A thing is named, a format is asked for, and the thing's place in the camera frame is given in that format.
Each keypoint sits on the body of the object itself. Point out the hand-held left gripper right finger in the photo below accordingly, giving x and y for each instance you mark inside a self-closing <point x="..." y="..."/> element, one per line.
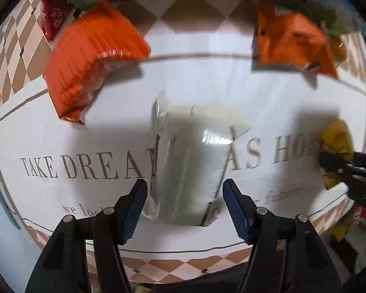
<point x="236" y="210"/>

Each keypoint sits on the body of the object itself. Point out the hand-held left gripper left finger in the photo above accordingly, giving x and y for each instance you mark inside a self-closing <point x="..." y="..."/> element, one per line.
<point x="134" y="210"/>

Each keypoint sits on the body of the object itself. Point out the yellow snack packet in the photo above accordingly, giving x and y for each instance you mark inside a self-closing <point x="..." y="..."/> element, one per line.
<point x="335" y="140"/>

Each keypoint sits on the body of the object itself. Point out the white snack packet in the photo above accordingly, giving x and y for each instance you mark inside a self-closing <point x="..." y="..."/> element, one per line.
<point x="189" y="164"/>

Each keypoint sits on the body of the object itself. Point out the brown round snack packet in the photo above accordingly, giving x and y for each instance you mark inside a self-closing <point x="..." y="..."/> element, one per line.
<point x="338" y="50"/>

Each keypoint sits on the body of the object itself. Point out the torn orange snack packet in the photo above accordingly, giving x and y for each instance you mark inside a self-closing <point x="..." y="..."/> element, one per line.
<point x="289" y="42"/>

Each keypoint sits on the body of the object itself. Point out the checkered printed tablecloth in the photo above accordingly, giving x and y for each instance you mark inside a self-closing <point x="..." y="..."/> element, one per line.
<point x="201" y="76"/>

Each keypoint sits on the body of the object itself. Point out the small red snack packet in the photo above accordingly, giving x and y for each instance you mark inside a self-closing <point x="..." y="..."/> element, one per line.
<point x="53" y="15"/>

